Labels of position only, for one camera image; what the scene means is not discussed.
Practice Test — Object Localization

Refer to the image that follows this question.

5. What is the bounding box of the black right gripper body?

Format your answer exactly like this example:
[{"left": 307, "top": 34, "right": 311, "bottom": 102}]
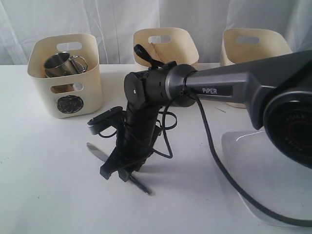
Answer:
[{"left": 107, "top": 103, "right": 160, "bottom": 171}]

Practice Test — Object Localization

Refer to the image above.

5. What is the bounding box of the steel table knife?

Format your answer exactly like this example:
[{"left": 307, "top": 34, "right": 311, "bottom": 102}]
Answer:
[{"left": 86, "top": 142, "right": 153, "bottom": 195}]

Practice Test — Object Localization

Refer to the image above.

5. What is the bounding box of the wooden chopstick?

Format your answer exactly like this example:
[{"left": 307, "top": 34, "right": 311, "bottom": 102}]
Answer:
[{"left": 150, "top": 42, "right": 165, "bottom": 63}]

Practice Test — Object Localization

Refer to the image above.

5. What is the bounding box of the stainless steel mug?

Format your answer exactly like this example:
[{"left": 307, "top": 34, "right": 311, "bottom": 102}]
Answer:
[{"left": 43, "top": 51, "right": 88, "bottom": 77}]

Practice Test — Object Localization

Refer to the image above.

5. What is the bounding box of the stainless steel bowl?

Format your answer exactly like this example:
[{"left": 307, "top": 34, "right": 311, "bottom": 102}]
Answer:
[{"left": 45, "top": 69, "right": 59, "bottom": 78}]

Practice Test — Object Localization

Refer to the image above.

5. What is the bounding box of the white square ceramic plate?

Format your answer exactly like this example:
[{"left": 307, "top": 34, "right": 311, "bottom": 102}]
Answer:
[{"left": 221, "top": 131, "right": 312, "bottom": 219}]

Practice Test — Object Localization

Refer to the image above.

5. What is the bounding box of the white ceramic bowl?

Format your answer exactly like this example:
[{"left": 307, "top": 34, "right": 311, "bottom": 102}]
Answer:
[{"left": 73, "top": 83, "right": 83, "bottom": 91}]

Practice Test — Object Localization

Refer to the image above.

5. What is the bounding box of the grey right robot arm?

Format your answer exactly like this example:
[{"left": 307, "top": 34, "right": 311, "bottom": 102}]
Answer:
[{"left": 100, "top": 51, "right": 312, "bottom": 180}]

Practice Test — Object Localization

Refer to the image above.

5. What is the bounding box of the cream bin with circle mark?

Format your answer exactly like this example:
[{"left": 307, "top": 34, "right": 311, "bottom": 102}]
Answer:
[{"left": 27, "top": 33, "right": 103, "bottom": 118}]

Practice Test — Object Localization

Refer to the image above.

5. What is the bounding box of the cream bin with triangle mark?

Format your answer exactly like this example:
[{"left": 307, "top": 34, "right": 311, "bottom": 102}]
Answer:
[{"left": 133, "top": 27, "right": 199, "bottom": 68}]

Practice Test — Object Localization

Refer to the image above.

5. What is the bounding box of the white backdrop curtain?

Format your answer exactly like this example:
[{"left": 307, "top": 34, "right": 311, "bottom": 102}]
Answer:
[{"left": 0, "top": 0, "right": 312, "bottom": 65}]

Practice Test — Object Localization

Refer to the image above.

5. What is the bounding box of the cream bin with square mark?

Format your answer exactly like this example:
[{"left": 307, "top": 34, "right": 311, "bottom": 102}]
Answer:
[{"left": 218, "top": 28, "right": 293, "bottom": 108}]

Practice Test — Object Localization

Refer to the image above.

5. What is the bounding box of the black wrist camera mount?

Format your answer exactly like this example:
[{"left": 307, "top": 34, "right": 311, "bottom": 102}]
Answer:
[{"left": 87, "top": 106, "right": 124, "bottom": 135}]

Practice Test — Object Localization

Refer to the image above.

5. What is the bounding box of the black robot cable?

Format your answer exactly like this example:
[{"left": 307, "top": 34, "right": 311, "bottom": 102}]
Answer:
[{"left": 98, "top": 43, "right": 312, "bottom": 219}]

